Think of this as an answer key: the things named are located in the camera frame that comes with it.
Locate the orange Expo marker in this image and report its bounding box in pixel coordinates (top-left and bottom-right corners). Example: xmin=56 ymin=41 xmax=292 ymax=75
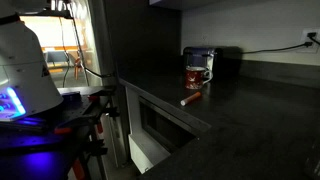
xmin=180 ymin=91 xmax=203 ymax=107

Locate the red white-lined mug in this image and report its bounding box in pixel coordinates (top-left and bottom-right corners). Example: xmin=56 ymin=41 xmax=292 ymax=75
xmin=185 ymin=65 xmax=214 ymax=90

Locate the dark toaster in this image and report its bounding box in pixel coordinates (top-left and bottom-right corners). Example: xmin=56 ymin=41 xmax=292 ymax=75
xmin=182 ymin=45 xmax=244 ymax=81

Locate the wooden chair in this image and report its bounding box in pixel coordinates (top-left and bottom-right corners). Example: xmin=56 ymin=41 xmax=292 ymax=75
xmin=73 ymin=57 xmax=84 ymax=80

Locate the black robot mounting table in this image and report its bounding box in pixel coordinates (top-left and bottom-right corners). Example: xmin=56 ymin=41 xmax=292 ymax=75
xmin=0 ymin=85 xmax=118 ymax=180

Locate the black hanging cable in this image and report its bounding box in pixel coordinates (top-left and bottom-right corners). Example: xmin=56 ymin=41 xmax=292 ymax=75
xmin=58 ymin=15 xmax=72 ymax=89

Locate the orange-handled black clamp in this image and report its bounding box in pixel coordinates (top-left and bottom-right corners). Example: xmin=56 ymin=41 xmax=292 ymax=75
xmin=71 ymin=138 xmax=109 ymax=180
xmin=53 ymin=113 xmax=105 ymax=136

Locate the black toaster power cable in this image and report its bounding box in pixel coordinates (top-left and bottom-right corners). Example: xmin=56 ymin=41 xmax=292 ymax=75
xmin=242 ymin=41 xmax=314 ymax=55

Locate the white wall outlet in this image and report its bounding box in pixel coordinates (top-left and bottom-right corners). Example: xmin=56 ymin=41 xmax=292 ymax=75
xmin=299 ymin=28 xmax=320 ymax=54

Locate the black plug with cable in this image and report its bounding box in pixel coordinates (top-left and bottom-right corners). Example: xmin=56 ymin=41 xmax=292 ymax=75
xmin=306 ymin=31 xmax=320 ymax=46

